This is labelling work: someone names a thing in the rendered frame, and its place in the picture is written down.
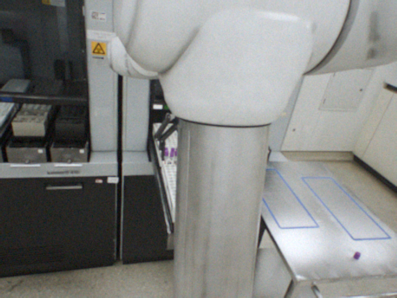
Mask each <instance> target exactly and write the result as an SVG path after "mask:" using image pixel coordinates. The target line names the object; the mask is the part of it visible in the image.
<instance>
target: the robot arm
mask: <svg viewBox="0 0 397 298"><path fill-rule="evenodd" d="M115 10H116V32H117V34H118V36H117V37H115V38H113V39H111V42H110V43H109V44H108V64H109V67H110V68H112V70H113V71H114V72H115V73H118V74H120V75H123V76H126V77H131V78H137V79H160V83H161V86H162V89H163V92H164V96H165V101H166V103H167V105H168V107H169V109H170V111H171V112H172V114H170V113H169V112H167V113H166V116H165V119H164V121H163V122H162V123H161V125H160V127H159V129H158V130H157V132H156V133H155V134H154V140H155V141H158V142H159V146H158V148H159V150H160V151H161V161H164V157H165V145H166V142H165V140H166V139H167V138H168V137H169V136H171V135H172V134H173V132H174V131H175V130H177V161H176V180H175V217H174V281H173V298H251V297H252V286H253V275H254V269H255V258H256V247H257V242H258V231H259V220H260V215H261V210H262V199H263V188H264V182H265V172H266V161H267V155H268V145H269V140H270V134H271V124H272V122H275V121H276V120H277V119H278V117H279V116H280V114H282V112H283V111H284V109H285V108H286V105H287V103H288V101H289V98H290V96H291V94H292V91H293V90H294V89H295V87H296V85H297V83H298V81H300V78H301V76H315V75H320V74H327V73H336V72H340V71H345V70H352V69H365V68H366V67H376V66H384V65H388V64H389V63H393V62H396V61H397V0H116V3H115ZM173 119H175V122H174V123H173V124H172V126H171V127H169V129H167V130H166V132H164V131H165V129H166V127H167V125H168V124H169V122H170V121H172V120H173ZM162 133H163V134H162Z"/></svg>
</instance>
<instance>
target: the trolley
mask: <svg viewBox="0 0 397 298"><path fill-rule="evenodd" d="M260 220H261V221H262V223H263V225H264V227H265V230H266V231H267V232H268V234H269V237H270V239H271V241H272V242H273V243H274V246H275V248H272V247H269V248H259V249H256V258H255V269H254V275H253V286H252V297H251V298H323V296H322V294H321V293H320V291H319V289H318V287H317V286H312V287H310V284H313V285H314V284H322V283H323V284H328V283H342V282H350V281H363V280H377V279H385V278H397V234H396V233H394V232H393V230H392V229H390V227H388V226H387V225H386V224H385V223H384V221H383V220H381V219H380V217H378V216H377V215H376V214H375V213H374V211H372V210H371V209H370V208H369V207H368V206H367V205H366V204H365V203H364V202H363V201H362V200H361V199H360V198H359V197H357V196H356V194H355V193H354V192H352V191H351V190H350V188H349V187H347V186H346V185H345V184H344V182H343V181H341V180H340V179H339V178H338V176H336V175H335V174H334V173H333V172H332V171H330V169H329V168H328V167H327V166H325V165H324V164H323V162H316V161H266V172H265V182H264V188H263V199H262V210H261V215H260ZM356 251H358V252H360V253H361V256H360V258H359V260H356V259H355V258H354V254H355V252H356ZM388 297H395V298H397V291H390V292H383V293H371V294H358V295H352V296H340V297H328V298H388Z"/></svg>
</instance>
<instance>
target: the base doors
mask: <svg viewBox="0 0 397 298"><path fill-rule="evenodd" d="M352 153H353V154H355V155H357V157H358V158H360V159H362V160H363V161H365V162H366V164H368V165H369V166H371V167H372V168H373V169H375V170H376V171H377V172H378V173H380V174H381V175H382V176H383V177H385V178H386V179H388V180H390V182H391V183H393V184H394V185H395V186H397V93H395V92H393V91H389V90H387V89H384V88H382V89H381V91H380V94H379V96H378V98H377V100H376V102H375V104H374V107H373V108H372V110H371V113H370V115H369V117H368V119H367V121H366V123H365V126H364V127H363V129H362V132H361V134H360V137H359V138H358V140H357V143H356V145H355V147H354V148H353V152H352Z"/></svg>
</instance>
